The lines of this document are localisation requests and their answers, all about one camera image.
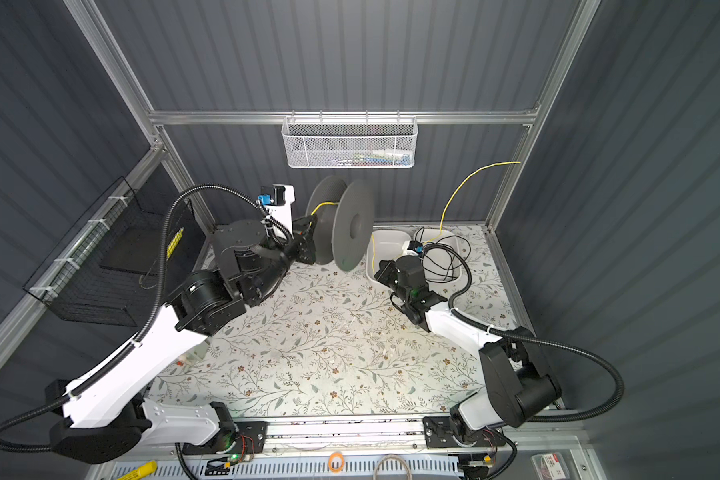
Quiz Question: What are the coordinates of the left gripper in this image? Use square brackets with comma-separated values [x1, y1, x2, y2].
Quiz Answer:
[244, 210, 314, 303]

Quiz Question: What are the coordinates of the yellow cable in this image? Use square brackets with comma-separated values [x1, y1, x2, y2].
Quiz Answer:
[308, 160, 522, 283]

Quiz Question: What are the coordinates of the dark grey cable spool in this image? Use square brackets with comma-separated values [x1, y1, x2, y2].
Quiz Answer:
[306, 176, 375, 272]

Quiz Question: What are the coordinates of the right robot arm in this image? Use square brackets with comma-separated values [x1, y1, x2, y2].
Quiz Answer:
[374, 242, 626, 443]

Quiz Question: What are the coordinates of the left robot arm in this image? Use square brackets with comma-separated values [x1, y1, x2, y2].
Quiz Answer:
[0, 184, 320, 465]

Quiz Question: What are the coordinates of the left white tray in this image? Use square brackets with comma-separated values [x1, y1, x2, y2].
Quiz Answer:
[365, 229, 412, 285]

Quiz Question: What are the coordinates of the white tray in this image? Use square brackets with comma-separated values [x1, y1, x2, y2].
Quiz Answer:
[365, 229, 412, 285]
[413, 227, 471, 284]

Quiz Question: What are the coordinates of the right white tray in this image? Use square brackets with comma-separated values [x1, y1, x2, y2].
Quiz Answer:
[413, 227, 471, 284]

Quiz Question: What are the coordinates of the black foam pad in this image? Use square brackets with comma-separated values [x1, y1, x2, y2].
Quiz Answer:
[100, 227, 160, 275]

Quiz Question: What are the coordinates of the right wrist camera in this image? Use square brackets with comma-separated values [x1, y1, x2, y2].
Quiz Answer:
[402, 240, 424, 257]

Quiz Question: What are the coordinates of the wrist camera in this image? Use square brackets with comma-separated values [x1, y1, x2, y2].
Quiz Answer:
[258, 184, 295, 232]
[402, 240, 424, 257]

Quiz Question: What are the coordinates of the black cable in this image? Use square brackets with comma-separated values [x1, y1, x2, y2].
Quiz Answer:
[412, 226, 474, 284]

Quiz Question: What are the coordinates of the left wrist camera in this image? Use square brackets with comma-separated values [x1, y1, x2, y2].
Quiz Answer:
[258, 184, 295, 232]

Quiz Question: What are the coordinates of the white wire mesh basket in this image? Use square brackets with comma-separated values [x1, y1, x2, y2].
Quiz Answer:
[281, 117, 419, 169]

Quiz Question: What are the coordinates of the black wire basket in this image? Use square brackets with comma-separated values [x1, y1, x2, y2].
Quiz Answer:
[23, 171, 178, 329]

